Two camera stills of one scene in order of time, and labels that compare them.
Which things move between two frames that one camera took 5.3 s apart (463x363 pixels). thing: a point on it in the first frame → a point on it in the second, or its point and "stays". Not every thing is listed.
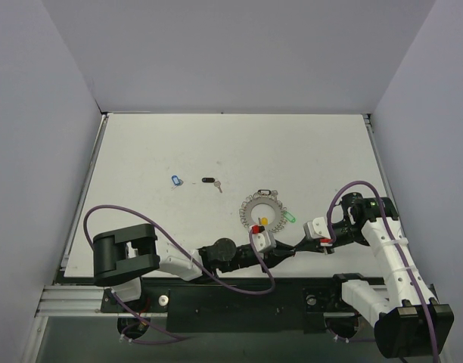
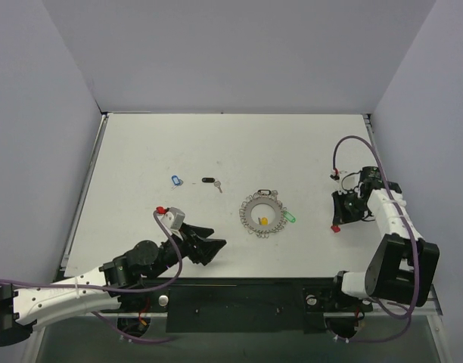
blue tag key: x=176 y=181 stays
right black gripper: x=318 y=240 → x=347 y=208
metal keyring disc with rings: x=269 y=198 stays
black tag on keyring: x=264 y=192 stays
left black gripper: x=270 y=252 → x=189 y=244
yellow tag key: x=263 y=221 stays
